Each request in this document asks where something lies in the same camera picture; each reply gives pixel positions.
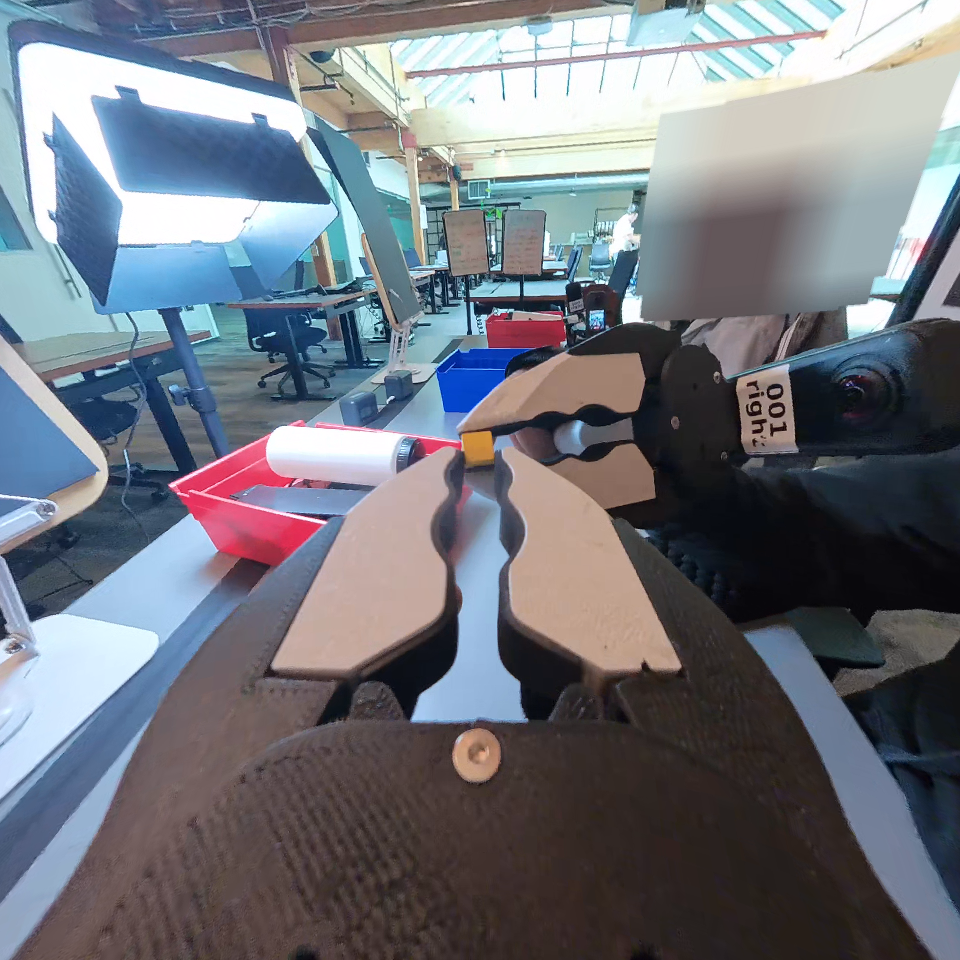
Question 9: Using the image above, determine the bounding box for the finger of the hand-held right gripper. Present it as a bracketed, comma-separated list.
[540, 439, 659, 514]
[457, 352, 648, 436]

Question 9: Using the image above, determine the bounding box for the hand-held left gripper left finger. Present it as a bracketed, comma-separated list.
[270, 447, 468, 720]

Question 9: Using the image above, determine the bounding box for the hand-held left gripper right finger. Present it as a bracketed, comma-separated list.
[494, 447, 684, 717]

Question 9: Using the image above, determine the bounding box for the blue plastic bin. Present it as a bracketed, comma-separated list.
[435, 346, 531, 414]

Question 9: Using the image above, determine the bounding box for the red plastic tray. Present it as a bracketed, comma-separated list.
[168, 420, 475, 569]

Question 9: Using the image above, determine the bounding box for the white bottle black cap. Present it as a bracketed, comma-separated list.
[265, 424, 426, 488]

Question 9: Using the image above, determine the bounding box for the person's right forearm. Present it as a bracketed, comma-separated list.
[643, 448, 960, 627]

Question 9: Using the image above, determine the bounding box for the red ribbed plastic bin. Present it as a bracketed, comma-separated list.
[485, 312, 568, 351]

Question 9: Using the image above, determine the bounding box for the black device with screen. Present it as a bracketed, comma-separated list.
[564, 280, 623, 351]

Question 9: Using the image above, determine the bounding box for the person's upper body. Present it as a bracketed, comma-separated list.
[678, 307, 852, 376]

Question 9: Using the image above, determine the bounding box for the wooden top desk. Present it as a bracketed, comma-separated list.
[227, 287, 378, 402]
[15, 328, 215, 481]
[465, 258, 571, 312]

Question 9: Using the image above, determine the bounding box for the dark flat plate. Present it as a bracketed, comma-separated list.
[228, 483, 370, 520]

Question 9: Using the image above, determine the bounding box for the white flip chart board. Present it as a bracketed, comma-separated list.
[500, 207, 548, 278]
[441, 209, 493, 279]

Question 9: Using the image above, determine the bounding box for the black panel on white stand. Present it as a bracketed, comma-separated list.
[0, 333, 161, 798]
[306, 114, 438, 386]

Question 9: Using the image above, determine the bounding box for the studio softbox light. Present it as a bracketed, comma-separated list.
[7, 18, 343, 481]

